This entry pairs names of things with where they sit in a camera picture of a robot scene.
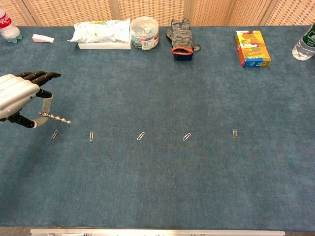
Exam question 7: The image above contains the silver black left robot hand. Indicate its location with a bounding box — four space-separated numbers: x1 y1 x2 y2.
0 70 62 129

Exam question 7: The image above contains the silver beaded magnetic rod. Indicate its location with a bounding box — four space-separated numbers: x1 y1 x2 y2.
38 111 72 126

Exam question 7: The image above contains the pink white paper block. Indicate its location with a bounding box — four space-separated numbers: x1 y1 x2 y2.
31 33 55 44

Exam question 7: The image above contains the red label cola bottle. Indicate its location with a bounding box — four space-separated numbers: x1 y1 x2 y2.
0 7 23 43

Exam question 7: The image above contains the wicker folding screen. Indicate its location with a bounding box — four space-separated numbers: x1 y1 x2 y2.
0 0 315 27

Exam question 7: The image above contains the flat white box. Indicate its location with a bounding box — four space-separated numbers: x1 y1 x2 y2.
78 39 132 51

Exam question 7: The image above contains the white wet wipes pack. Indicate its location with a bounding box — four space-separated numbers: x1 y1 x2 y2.
66 18 131 45

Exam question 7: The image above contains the clear tub of clips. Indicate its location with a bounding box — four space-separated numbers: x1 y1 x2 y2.
129 16 160 51

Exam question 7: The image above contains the dark blue small box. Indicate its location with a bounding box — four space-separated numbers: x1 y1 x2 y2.
174 51 193 62

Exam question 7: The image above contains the grey knit orange-cuff glove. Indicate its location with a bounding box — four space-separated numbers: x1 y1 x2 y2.
165 18 202 56

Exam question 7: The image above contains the orange yellow carton box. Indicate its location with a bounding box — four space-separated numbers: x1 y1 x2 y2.
234 29 272 68

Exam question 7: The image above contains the green label water bottle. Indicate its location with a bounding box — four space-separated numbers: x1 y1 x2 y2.
291 23 315 61

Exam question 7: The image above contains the aluminium rail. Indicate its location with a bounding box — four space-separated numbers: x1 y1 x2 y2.
30 228 286 236

